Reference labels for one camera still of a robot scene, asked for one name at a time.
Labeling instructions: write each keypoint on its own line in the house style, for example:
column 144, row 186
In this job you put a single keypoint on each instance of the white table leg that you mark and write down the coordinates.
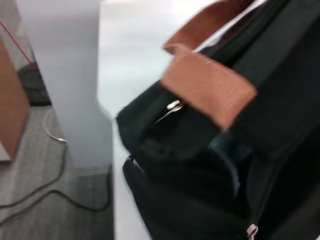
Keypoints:
column 72, row 87

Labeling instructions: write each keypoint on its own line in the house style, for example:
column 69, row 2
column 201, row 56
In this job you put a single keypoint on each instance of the dark blurred object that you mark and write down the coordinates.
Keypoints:
column 35, row 87

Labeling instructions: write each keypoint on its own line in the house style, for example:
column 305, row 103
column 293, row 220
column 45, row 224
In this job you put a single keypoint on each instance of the brown cardboard box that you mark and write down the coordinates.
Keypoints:
column 12, row 105

